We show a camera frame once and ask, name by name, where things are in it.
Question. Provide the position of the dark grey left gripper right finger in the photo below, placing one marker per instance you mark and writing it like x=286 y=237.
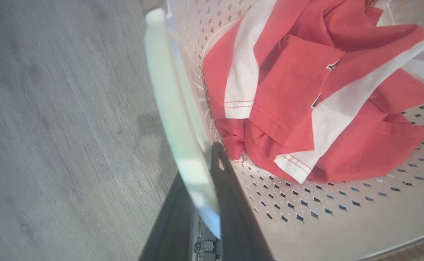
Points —
x=237 y=217

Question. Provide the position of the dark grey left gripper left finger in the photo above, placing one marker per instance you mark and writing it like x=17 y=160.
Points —
x=168 y=232

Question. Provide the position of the white perforated laundry basket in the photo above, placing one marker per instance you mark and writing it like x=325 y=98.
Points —
x=306 y=217

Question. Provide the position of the red and white shirt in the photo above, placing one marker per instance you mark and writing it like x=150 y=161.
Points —
x=306 y=98

